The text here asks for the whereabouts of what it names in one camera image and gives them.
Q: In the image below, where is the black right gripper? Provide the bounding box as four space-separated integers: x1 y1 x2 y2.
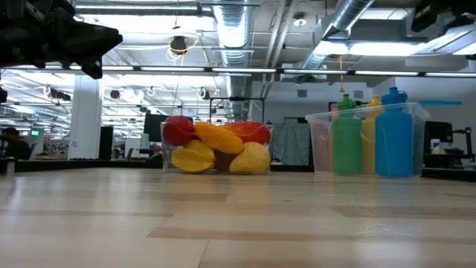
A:
411 0 476 33

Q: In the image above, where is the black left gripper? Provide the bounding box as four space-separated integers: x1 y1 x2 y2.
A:
0 18 123 80

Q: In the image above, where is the blue squeeze bottle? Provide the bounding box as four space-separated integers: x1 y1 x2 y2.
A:
374 86 463 179

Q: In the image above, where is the yellow squeeze bottle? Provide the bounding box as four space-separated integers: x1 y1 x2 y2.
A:
361 95 385 176

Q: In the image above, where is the green squeeze bottle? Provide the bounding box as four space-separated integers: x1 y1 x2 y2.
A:
330 93 364 176

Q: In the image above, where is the red yellow mango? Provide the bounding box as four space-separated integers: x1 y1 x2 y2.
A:
222 120 271 145

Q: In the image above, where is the black ceiling device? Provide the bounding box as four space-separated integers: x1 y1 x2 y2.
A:
170 35 188 55

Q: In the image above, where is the black computer monitor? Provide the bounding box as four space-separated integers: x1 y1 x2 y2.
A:
98 125 115 161
144 113 167 143
423 120 454 144

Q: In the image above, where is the clear tall plastic bin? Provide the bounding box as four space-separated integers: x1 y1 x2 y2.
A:
305 101 431 177

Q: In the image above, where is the person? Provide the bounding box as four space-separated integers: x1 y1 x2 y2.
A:
0 127 33 162

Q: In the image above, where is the clear shallow plastic bin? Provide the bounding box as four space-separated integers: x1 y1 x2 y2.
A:
161 121 275 175

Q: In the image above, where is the grey fabric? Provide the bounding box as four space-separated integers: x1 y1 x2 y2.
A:
273 121 312 167

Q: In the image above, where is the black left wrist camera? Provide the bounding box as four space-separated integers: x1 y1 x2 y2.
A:
14 0 75 19

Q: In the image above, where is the silver ventilation duct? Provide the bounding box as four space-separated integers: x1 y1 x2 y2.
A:
297 0 376 71
212 0 254 121

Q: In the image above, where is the hanging cord with weight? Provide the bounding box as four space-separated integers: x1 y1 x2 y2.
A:
338 54 346 93

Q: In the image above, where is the black aluminium table frame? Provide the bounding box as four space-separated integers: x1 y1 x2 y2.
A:
0 156 476 183

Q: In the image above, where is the black rectangular stand frame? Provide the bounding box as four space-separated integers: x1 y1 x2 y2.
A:
208 96 266 124

